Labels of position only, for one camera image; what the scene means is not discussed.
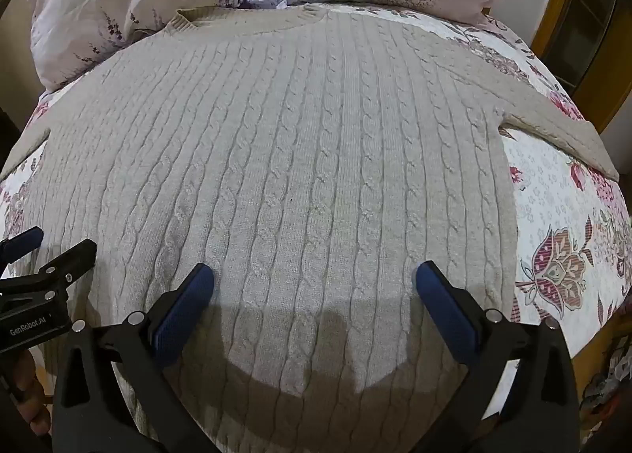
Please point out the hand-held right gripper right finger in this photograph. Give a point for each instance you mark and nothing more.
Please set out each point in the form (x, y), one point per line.
(442, 302)

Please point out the wooden door frame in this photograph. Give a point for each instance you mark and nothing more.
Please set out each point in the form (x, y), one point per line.
(575, 33)

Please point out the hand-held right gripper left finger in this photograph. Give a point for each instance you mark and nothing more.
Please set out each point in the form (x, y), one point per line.
(183, 304)

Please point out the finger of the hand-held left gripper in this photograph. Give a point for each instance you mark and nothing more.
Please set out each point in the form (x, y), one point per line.
(22, 240)
(69, 263)

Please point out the floral bed quilt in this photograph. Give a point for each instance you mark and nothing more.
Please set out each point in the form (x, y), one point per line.
(558, 216)

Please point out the person's left hand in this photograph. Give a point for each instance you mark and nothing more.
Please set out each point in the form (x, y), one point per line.
(27, 384)

